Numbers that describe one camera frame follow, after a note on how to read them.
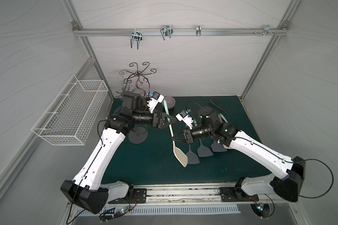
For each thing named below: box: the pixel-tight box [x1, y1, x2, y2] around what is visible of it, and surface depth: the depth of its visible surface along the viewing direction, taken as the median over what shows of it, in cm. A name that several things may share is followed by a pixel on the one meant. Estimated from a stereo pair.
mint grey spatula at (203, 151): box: [197, 138, 214, 158], surface depth 90 cm
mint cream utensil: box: [163, 99, 188, 168], surface depth 65 cm
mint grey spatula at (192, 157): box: [185, 143, 200, 165], surface depth 90 cm
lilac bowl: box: [163, 96, 177, 110], surface depth 113 cm
